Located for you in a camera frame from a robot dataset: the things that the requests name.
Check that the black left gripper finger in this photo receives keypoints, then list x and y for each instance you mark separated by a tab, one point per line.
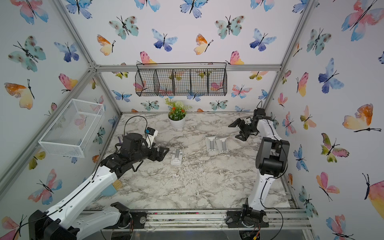
159	158
162	151

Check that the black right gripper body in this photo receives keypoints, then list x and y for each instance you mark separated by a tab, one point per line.
247	129

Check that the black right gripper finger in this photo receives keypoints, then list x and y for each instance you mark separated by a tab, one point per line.
238	123
242	136

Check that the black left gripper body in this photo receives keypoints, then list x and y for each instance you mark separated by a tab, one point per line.
150	153

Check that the grey folding phone stand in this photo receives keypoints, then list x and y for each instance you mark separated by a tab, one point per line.
211	143

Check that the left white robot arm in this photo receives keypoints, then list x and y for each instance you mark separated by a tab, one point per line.
62	221

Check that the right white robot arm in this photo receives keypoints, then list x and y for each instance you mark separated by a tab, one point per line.
272	155

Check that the white flower pot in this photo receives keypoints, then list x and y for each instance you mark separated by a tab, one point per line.
179	124

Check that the green artificial plant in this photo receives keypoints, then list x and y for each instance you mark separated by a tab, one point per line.
178	109

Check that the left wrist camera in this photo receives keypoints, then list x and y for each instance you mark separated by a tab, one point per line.
150	136

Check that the black wire wall basket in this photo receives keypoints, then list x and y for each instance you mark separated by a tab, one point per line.
181	79

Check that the blue handled brush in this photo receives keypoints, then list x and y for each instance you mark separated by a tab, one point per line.
112	189

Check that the white mesh wall basket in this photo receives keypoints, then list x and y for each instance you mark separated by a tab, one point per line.
70	132

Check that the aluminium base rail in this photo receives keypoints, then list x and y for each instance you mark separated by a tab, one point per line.
183	220

